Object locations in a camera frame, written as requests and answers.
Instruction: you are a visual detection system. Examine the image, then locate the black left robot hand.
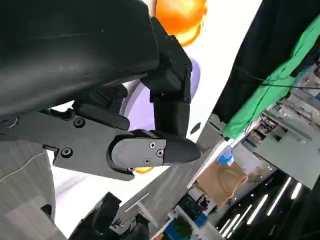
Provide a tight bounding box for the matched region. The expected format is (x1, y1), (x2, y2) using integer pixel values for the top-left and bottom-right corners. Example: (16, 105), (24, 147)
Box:
(0, 0), (202, 182)

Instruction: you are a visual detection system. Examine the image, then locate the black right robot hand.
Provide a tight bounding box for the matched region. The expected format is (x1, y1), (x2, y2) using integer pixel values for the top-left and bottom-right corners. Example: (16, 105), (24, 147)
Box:
(68, 191), (151, 240)

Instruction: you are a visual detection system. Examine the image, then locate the orange white toy bread roll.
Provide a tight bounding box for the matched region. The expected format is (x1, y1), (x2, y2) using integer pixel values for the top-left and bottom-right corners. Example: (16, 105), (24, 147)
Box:
(154, 0), (208, 48)
(134, 165), (155, 175)

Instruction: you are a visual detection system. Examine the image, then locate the white table leg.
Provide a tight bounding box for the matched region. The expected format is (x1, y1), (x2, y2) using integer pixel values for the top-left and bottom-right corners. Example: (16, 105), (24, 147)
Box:
(124, 192), (161, 231)

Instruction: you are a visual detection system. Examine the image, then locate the blue box with plant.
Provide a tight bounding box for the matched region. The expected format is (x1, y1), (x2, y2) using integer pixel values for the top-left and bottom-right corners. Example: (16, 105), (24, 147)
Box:
(162, 216), (194, 240)

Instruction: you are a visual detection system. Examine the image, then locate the lilac plate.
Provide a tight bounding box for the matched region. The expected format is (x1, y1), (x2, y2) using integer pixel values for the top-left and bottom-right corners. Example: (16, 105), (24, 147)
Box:
(119, 56), (202, 132)

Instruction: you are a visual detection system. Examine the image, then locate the blue and white container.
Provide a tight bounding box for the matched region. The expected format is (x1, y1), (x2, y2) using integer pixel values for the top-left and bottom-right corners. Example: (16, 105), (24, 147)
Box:
(216, 146), (235, 166)

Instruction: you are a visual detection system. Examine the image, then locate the black curtain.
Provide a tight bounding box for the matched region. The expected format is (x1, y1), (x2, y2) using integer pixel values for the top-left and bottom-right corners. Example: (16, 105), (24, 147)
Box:
(213, 0), (320, 124)

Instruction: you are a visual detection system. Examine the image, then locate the pale grey cabinet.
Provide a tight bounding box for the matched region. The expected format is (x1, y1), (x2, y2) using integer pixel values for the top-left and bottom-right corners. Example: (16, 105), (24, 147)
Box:
(246, 119), (320, 191)

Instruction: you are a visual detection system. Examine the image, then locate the green cloth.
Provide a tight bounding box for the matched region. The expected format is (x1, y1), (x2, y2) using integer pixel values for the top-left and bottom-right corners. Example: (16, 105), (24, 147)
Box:
(221, 14), (320, 140)

